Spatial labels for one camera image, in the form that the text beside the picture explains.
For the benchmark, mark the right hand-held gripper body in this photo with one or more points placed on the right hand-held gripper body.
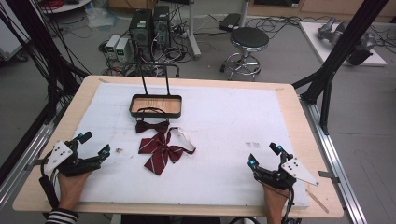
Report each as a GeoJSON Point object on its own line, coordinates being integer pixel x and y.
{"type": "Point", "coordinates": [297, 170]}

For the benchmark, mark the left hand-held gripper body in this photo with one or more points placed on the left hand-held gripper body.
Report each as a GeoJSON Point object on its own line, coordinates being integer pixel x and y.
{"type": "Point", "coordinates": [57, 155]}

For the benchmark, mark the plain dark red bow tie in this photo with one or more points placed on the plain dark red bow tie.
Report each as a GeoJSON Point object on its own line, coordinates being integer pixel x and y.
{"type": "Point", "coordinates": [152, 126]}

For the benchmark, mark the striped red bow tie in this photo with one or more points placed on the striped red bow tie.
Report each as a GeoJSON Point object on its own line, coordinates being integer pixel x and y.
{"type": "Point", "coordinates": [160, 152]}

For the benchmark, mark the black stand with wooden tray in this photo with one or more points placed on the black stand with wooden tray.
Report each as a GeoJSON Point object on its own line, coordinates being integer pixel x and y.
{"type": "Point", "coordinates": [155, 105]}

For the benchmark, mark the person's right hand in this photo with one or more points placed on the person's right hand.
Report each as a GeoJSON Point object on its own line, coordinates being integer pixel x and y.
{"type": "Point", "coordinates": [275, 199]}

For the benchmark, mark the person's left hand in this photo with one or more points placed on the person's left hand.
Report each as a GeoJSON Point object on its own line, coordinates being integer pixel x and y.
{"type": "Point", "coordinates": [71, 189]}

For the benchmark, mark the thin wooden stick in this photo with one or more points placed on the thin wooden stick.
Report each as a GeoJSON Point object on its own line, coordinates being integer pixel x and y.
{"type": "Point", "coordinates": [317, 201]}

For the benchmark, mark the white foam mat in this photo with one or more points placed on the white foam mat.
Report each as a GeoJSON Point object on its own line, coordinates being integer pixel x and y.
{"type": "Point", "coordinates": [218, 130]}

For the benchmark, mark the person's dark lap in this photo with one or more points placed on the person's dark lap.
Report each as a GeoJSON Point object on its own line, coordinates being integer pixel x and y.
{"type": "Point", "coordinates": [171, 219]}

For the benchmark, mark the white power supply unit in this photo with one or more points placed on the white power supply unit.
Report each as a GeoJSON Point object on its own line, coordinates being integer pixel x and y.
{"type": "Point", "coordinates": [111, 45]}
{"type": "Point", "coordinates": [122, 49]}

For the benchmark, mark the black round stool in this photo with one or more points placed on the black round stool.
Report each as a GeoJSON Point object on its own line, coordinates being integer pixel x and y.
{"type": "Point", "coordinates": [249, 39]}

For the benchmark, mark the white floor board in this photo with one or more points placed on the white floor board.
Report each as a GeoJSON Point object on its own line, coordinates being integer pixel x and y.
{"type": "Point", "coordinates": [311, 37]}

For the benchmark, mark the black computer tower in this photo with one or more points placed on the black computer tower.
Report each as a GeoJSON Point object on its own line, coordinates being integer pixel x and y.
{"type": "Point", "coordinates": [140, 32]}
{"type": "Point", "coordinates": [161, 26]}

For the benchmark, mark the computer towers on floor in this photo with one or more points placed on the computer towers on floor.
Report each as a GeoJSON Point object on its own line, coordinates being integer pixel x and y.
{"type": "Point", "coordinates": [174, 53]}

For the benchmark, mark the clear plastic bag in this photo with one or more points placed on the clear plastic bag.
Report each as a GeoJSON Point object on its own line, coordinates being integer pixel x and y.
{"type": "Point", "coordinates": [99, 17]}

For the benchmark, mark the round white table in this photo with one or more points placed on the round white table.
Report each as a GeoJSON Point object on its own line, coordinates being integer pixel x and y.
{"type": "Point", "coordinates": [67, 6]}

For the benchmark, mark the flat black box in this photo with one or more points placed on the flat black box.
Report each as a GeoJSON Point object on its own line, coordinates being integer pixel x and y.
{"type": "Point", "coordinates": [229, 21]}

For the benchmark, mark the grey table leg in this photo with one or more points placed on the grey table leg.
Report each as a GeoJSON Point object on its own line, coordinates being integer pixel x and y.
{"type": "Point", "coordinates": [194, 40]}

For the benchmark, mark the grey metal bracket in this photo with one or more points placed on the grey metal bracket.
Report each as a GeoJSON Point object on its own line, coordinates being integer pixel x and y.
{"type": "Point", "coordinates": [31, 165]}
{"type": "Point", "coordinates": [328, 176]}

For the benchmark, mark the aluminium rail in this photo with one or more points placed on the aluminium rail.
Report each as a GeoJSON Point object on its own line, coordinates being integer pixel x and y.
{"type": "Point", "coordinates": [339, 174]}
{"type": "Point", "coordinates": [18, 165]}

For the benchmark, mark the black metal frame post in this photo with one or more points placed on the black metal frame post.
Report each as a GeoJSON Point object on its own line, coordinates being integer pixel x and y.
{"type": "Point", "coordinates": [37, 40]}
{"type": "Point", "coordinates": [342, 46]}

